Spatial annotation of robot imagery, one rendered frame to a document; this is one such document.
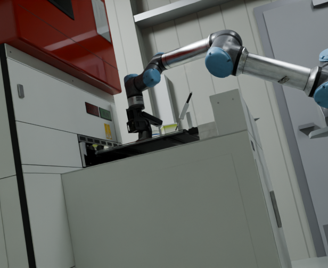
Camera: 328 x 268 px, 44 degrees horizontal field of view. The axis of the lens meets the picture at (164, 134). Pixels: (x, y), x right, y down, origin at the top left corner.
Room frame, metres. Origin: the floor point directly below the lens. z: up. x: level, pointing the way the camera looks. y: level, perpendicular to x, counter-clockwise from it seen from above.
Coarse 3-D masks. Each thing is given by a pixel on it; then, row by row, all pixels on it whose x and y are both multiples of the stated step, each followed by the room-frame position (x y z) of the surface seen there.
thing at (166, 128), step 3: (174, 123) 1.96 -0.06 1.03; (162, 126) 1.96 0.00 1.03; (165, 126) 1.96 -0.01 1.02; (168, 126) 1.96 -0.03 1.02; (171, 126) 1.96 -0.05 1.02; (174, 126) 1.97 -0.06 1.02; (162, 129) 1.98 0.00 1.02; (165, 129) 1.96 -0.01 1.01; (168, 129) 1.96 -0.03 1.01; (171, 129) 1.96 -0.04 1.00; (174, 129) 1.97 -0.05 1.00; (177, 129) 1.97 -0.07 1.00; (162, 132) 2.00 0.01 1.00; (165, 132) 1.96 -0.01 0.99; (168, 132) 1.96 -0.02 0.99
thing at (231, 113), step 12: (216, 96) 1.24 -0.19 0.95; (228, 96) 1.23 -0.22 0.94; (240, 96) 1.23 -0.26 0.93; (216, 108) 1.25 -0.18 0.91; (228, 108) 1.24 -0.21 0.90; (240, 108) 1.23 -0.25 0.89; (216, 120) 1.25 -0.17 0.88; (228, 120) 1.24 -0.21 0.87; (240, 120) 1.23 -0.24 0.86; (252, 120) 1.71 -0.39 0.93; (228, 132) 1.24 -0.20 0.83; (252, 132) 1.45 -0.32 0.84
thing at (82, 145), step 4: (80, 144) 1.49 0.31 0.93; (84, 144) 1.50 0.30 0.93; (88, 144) 1.54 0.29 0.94; (92, 144) 1.57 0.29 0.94; (80, 148) 1.49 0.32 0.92; (84, 148) 1.50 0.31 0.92; (88, 148) 1.53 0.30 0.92; (92, 148) 1.56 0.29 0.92; (96, 148) 1.60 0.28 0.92; (100, 148) 1.64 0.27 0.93; (104, 148) 1.67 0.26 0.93; (80, 152) 1.49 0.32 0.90; (84, 152) 1.49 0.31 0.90; (84, 156) 1.49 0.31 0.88; (84, 160) 1.49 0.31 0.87; (88, 160) 1.52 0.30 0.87; (84, 164) 1.49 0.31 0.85; (88, 164) 1.51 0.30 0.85; (92, 164) 1.54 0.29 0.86; (96, 164) 1.58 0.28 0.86
